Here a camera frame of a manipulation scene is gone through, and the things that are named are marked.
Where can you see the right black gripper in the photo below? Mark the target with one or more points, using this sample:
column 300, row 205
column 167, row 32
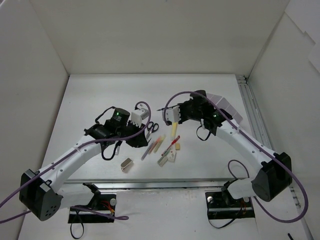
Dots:
column 183, row 113

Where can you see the green pastel marker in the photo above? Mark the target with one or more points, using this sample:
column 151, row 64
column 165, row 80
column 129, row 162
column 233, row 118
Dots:
column 162, row 161

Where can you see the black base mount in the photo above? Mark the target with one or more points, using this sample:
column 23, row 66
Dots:
column 102, row 202
column 221, row 206

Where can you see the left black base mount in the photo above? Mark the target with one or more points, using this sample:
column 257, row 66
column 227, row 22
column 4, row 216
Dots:
column 102, row 202

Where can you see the tan eraser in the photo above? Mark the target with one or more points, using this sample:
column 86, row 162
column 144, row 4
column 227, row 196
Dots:
column 177, row 146

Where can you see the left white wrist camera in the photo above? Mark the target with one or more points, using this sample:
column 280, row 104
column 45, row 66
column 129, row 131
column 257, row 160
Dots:
column 138, row 115

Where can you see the white eraser with label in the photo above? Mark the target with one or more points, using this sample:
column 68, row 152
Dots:
column 171, row 155

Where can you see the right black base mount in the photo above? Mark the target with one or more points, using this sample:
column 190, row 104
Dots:
column 221, row 206

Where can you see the purple pastel highlighter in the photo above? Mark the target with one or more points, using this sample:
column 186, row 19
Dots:
column 147, row 150

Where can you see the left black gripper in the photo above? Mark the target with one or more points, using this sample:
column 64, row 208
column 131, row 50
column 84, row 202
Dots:
column 136, row 139

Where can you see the yellow pastel highlighter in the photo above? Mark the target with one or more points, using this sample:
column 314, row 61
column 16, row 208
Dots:
column 159, row 143

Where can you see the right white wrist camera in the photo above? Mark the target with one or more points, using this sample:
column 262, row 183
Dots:
column 173, row 114

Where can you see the red gel pen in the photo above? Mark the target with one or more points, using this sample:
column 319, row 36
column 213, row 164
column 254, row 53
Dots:
column 172, row 143

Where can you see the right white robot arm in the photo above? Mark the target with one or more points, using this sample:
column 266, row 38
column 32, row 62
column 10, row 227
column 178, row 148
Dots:
column 272, row 171

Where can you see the orange pastel highlighter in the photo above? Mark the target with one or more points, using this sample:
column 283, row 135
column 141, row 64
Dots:
column 154, row 145

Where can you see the black handled scissors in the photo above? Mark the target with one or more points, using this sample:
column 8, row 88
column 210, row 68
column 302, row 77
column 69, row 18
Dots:
column 151, row 128

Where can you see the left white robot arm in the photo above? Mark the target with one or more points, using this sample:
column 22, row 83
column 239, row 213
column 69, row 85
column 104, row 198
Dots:
column 45, row 191

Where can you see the purple divided organizer box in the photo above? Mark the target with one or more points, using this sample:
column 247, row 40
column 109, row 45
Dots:
column 222, row 103

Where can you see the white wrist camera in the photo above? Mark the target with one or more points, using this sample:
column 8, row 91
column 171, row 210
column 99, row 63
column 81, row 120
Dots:
column 138, row 115
column 173, row 114

